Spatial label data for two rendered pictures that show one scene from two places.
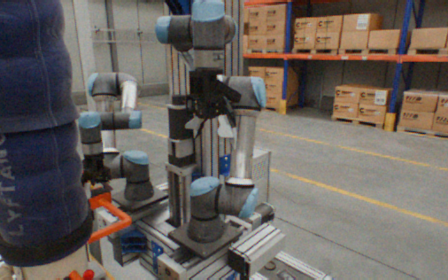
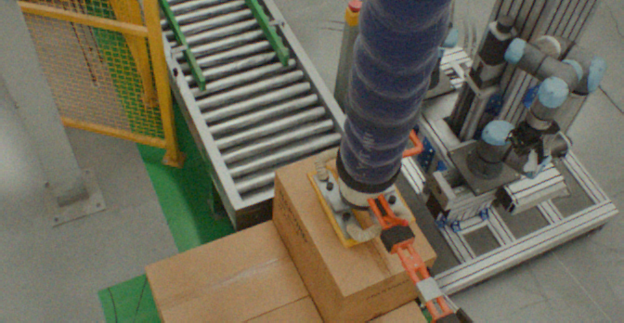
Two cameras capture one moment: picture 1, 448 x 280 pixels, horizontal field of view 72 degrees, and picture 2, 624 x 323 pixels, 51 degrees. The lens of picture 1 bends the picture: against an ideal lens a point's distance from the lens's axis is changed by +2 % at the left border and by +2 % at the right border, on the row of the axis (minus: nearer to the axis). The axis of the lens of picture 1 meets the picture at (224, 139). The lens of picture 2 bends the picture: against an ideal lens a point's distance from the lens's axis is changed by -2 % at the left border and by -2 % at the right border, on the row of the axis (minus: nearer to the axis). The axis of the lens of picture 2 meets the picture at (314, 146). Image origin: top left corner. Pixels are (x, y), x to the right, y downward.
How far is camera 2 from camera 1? 1.55 m
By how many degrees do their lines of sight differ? 39
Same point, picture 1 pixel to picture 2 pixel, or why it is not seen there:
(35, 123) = (397, 132)
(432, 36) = not seen: outside the picture
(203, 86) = (526, 136)
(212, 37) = (547, 115)
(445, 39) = not seen: outside the picture
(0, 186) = (360, 152)
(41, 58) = (415, 97)
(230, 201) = (519, 162)
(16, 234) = (359, 175)
